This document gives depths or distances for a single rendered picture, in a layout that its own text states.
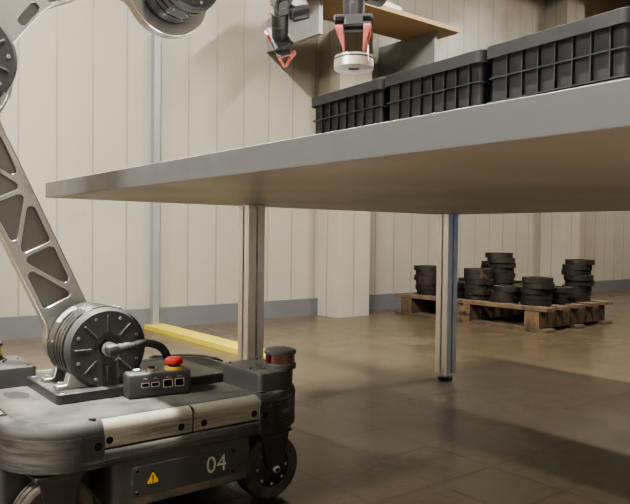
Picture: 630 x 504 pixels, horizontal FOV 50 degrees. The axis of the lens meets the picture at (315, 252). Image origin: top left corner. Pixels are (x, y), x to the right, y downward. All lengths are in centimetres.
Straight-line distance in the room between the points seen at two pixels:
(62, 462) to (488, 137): 89
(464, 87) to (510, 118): 73
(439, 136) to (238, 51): 392
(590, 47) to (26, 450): 115
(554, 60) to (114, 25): 328
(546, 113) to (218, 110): 387
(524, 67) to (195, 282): 327
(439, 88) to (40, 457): 103
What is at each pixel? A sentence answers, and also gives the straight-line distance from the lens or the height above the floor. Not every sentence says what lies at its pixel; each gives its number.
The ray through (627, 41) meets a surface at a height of 88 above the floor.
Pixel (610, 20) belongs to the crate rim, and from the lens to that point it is 122.
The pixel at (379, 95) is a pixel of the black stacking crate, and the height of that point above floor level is 89.
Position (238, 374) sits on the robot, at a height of 27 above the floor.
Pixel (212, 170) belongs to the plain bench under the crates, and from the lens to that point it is 111.
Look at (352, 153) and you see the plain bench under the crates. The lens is 83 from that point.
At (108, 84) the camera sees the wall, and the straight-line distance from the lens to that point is 415.
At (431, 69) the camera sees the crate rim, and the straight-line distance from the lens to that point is 147.
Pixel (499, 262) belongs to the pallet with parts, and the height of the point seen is 40.
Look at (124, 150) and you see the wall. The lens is 413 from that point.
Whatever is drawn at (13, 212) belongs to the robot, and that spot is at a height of 61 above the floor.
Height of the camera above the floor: 57
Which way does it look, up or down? 1 degrees down
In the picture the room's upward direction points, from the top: 1 degrees clockwise
